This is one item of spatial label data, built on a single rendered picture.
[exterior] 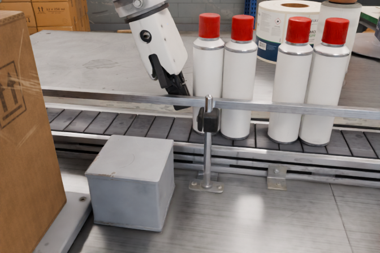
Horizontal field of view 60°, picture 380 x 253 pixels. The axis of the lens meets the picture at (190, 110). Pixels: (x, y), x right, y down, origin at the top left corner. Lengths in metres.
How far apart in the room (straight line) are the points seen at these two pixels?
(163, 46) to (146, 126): 0.18
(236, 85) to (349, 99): 0.34
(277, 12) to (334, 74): 0.42
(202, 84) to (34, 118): 0.26
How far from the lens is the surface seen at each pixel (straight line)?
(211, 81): 0.53
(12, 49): 0.39
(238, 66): 0.51
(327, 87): 0.54
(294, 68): 0.52
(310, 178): 0.59
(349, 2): 0.80
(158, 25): 0.50
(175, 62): 0.51
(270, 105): 0.52
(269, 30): 0.95
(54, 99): 0.71
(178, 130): 0.60
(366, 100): 0.81
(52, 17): 3.77
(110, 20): 5.14
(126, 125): 0.62
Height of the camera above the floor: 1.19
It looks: 27 degrees down
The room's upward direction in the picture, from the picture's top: straight up
